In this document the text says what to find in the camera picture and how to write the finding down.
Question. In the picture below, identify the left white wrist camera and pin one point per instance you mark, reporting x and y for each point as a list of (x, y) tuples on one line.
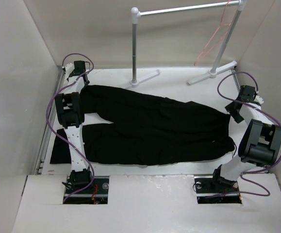
[(68, 68)]

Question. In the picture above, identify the black trousers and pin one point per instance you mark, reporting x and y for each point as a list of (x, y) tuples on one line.
[(140, 129)]

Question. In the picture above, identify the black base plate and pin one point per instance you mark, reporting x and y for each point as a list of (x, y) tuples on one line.
[(96, 193), (209, 193)]

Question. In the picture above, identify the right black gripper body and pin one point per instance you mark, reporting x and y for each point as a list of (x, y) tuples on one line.
[(238, 118)]

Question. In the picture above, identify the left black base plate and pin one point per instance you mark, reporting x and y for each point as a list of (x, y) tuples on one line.
[(96, 193)]

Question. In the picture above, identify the white clothes rack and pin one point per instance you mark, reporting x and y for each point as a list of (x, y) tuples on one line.
[(215, 69)]

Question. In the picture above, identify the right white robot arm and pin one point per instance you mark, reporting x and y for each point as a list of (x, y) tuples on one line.
[(260, 144)]

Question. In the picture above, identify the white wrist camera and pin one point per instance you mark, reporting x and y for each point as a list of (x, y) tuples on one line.
[(68, 68), (259, 99)]

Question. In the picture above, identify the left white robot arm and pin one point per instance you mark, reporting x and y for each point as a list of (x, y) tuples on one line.
[(71, 118)]

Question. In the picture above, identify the pink wire hanger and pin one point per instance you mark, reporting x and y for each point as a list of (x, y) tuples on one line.
[(219, 34)]

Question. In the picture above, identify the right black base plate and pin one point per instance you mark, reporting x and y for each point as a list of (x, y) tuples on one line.
[(209, 193)]

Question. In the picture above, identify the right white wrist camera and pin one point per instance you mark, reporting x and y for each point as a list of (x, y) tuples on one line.
[(259, 99)]

